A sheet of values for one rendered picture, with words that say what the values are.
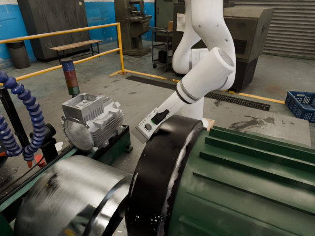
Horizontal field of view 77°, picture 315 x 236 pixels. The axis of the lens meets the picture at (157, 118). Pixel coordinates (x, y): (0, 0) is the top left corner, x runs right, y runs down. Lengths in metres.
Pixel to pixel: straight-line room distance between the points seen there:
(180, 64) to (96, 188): 0.72
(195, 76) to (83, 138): 0.60
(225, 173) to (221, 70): 0.37
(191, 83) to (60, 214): 0.44
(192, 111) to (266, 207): 0.90
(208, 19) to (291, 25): 6.42
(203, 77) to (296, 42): 6.53
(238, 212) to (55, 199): 0.36
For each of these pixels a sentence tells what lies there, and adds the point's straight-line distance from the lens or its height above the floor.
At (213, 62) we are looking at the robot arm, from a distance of 0.55.
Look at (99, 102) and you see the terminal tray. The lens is 0.85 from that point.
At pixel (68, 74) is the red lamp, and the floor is 1.15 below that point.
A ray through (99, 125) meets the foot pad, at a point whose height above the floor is 1.07.
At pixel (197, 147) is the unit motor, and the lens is 0.23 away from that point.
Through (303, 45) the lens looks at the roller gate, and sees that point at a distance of 7.07.
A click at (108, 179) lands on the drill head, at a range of 0.46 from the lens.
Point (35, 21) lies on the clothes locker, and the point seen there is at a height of 0.99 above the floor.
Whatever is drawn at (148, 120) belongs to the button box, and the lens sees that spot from 0.79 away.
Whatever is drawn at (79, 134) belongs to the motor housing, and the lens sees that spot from 0.97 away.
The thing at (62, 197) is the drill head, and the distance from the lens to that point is 0.46.
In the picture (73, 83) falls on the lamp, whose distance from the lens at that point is 1.19.
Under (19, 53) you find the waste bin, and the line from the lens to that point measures 5.87.
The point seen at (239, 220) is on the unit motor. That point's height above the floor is 1.33.
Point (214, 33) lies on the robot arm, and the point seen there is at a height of 1.41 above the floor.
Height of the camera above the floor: 1.50
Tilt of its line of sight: 31 degrees down
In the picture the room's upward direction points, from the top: straight up
